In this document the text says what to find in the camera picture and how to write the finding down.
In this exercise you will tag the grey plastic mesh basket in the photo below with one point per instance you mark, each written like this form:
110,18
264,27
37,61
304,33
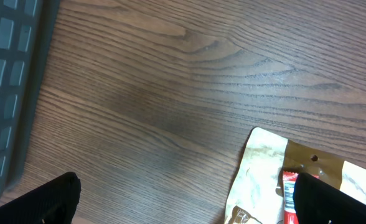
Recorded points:
26,28

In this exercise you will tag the red stick packet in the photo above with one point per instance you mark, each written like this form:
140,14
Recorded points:
289,180

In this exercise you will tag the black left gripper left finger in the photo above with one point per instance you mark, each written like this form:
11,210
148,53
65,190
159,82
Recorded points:
54,203

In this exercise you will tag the beige snack bag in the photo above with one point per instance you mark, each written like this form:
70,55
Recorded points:
257,193

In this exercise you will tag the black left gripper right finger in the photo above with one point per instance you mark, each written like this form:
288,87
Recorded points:
316,202

